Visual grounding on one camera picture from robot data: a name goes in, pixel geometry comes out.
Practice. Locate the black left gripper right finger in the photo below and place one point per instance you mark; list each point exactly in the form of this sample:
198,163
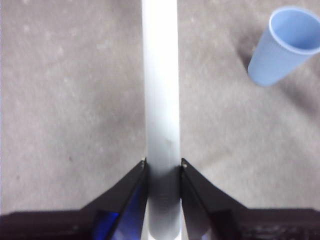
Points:
237,225

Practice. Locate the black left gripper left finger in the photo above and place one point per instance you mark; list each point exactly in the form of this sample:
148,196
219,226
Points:
75,225

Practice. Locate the blue ribbed plastic cup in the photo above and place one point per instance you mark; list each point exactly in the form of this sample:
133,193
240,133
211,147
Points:
272,57

